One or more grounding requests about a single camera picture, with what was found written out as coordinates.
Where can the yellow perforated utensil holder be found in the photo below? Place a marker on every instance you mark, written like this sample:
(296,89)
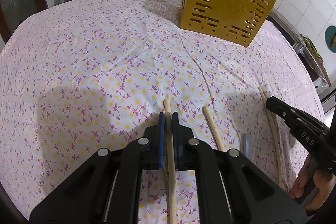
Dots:
(236,21)

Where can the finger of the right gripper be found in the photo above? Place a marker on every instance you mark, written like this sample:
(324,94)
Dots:
(301,123)

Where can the floral pink tablecloth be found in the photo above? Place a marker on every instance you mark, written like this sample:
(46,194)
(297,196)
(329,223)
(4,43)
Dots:
(88,74)

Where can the wooden chopstick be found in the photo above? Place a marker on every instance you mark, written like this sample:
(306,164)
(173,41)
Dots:
(275,138)
(213,127)
(170,162)

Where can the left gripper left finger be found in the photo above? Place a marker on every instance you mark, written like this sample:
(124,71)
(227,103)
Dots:
(106,187)

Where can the light blue handled utensil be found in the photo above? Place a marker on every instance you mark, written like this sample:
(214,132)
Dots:
(247,145)

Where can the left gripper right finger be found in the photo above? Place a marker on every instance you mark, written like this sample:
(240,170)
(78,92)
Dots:
(230,188)

